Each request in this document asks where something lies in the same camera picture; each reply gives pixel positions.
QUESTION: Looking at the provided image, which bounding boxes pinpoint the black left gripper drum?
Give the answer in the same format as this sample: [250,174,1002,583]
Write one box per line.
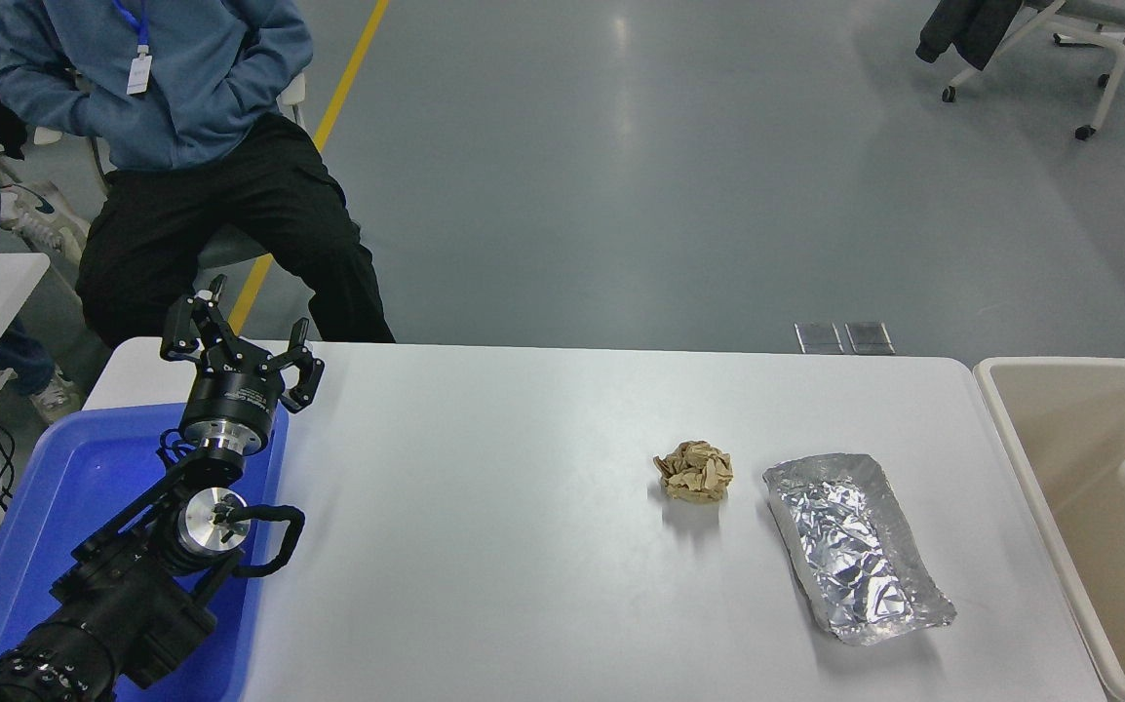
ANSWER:
[179,346,290,442]

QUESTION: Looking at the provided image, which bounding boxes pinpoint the ID badge with blue lanyard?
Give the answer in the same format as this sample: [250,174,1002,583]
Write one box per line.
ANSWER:
[112,0,154,97]

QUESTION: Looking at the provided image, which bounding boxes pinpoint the person in jeans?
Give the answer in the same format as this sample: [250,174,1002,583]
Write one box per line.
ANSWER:
[0,146,92,425]

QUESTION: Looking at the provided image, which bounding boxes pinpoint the metal floor socket plate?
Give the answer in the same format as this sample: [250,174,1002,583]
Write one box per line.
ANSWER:
[795,323,845,355]
[844,322,896,355]

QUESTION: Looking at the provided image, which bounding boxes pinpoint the seated person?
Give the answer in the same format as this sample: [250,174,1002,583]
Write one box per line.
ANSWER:
[0,0,396,349]

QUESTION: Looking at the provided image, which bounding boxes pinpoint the silver foil tray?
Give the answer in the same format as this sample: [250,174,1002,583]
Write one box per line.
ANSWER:
[762,452,957,645]

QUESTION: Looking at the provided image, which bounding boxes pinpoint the white wheeled office chair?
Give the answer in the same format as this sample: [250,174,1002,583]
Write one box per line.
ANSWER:
[941,0,1125,142]

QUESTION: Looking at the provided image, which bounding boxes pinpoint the blue plastic tray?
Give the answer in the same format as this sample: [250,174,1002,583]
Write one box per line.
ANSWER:
[0,402,291,702]

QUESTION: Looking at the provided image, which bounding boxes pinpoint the large pale dustbin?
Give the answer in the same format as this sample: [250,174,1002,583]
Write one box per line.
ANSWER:
[972,357,1125,702]

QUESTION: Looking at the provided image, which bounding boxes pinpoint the crumpled tan paper ball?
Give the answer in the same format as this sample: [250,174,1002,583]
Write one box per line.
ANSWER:
[653,440,734,505]

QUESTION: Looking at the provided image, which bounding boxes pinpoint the dark jacket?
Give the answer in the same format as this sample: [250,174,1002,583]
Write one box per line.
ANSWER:
[916,0,1024,71]

